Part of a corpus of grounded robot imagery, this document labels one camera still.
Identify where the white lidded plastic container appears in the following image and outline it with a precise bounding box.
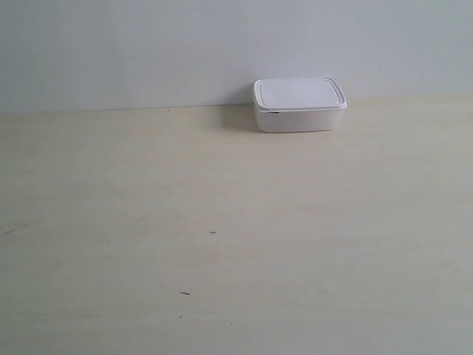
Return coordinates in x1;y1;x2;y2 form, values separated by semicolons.
253;78;347;133

